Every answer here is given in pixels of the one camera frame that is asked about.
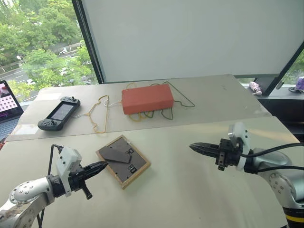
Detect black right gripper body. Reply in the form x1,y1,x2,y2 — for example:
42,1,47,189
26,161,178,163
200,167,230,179
214,138,241,171

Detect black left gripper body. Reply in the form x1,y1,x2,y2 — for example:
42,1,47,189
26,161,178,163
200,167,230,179
67,167,94,201

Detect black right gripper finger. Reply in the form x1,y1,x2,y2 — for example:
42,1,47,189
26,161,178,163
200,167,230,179
189,142,219,151
190,146,219,158

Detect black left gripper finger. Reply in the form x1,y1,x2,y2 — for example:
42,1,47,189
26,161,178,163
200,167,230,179
85,163,109,178
83,161,109,172

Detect laptop with pink screen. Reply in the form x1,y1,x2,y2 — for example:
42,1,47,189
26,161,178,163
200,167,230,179
0,80,25,143

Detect black handheld game controller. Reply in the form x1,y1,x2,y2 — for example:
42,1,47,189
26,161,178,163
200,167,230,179
37,95,81,132

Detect black window sill ledge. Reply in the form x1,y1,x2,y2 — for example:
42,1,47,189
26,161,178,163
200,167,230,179
234,74,304,143

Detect pink small toy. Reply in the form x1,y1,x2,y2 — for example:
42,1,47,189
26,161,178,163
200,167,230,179
248,81,263,96

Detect orange red rectangular box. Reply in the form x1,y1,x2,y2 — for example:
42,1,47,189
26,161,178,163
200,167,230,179
121,83,175,116

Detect purple small object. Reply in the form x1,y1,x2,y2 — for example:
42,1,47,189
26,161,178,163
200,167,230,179
288,76,304,93

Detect large white board panel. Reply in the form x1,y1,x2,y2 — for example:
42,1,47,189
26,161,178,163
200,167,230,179
80,0,304,84

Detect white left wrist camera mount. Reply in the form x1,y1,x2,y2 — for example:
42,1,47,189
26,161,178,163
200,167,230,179
55,146,83,198

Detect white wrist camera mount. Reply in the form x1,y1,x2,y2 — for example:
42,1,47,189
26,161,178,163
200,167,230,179
55,146,83,198
227,122,251,172

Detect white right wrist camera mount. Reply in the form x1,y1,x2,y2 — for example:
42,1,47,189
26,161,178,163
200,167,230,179
227,122,251,172

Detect wooden picture frame face-down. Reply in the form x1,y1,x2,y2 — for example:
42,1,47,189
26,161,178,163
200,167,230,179
95,134,152,190

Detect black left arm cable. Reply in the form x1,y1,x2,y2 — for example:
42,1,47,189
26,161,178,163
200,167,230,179
37,143,65,228

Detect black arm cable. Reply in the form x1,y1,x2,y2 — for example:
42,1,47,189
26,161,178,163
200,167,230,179
238,142,304,173
37,143,65,228

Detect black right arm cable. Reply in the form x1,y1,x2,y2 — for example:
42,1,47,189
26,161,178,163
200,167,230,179
238,142,304,173

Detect white wire hanger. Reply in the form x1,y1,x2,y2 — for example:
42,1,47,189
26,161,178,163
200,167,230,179
70,98,124,119

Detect green wire hanger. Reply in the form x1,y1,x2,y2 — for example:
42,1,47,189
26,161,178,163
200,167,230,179
142,81,196,120

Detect black slanted window frame bar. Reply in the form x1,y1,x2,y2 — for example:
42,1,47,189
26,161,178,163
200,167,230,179
267,39,304,96

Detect black window frame post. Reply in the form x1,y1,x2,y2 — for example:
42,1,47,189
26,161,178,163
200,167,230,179
71,0,105,84

